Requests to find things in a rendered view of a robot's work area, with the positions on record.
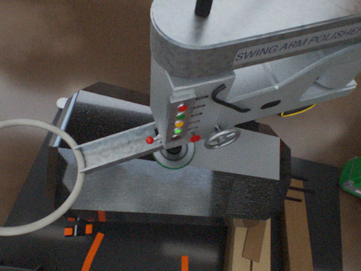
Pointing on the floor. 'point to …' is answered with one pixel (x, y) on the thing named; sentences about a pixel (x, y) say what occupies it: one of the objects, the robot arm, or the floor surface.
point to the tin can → (61, 104)
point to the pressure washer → (352, 176)
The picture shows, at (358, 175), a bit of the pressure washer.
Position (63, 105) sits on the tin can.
